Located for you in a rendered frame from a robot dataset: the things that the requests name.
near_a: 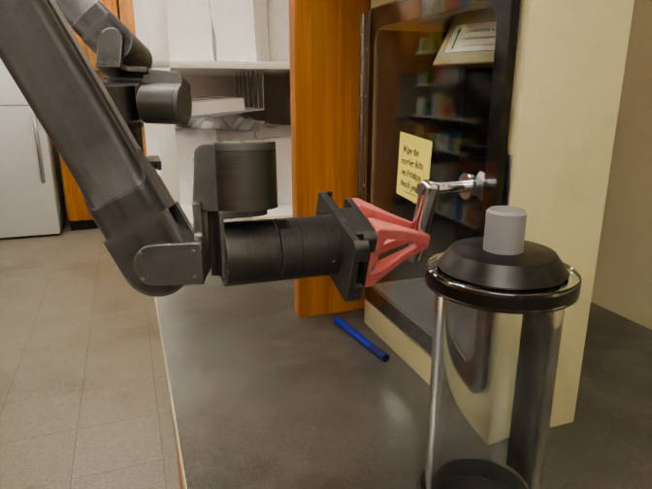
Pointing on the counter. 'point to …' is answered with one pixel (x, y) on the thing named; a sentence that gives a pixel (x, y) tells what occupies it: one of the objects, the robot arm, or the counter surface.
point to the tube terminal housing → (557, 156)
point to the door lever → (425, 208)
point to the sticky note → (412, 164)
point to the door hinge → (361, 98)
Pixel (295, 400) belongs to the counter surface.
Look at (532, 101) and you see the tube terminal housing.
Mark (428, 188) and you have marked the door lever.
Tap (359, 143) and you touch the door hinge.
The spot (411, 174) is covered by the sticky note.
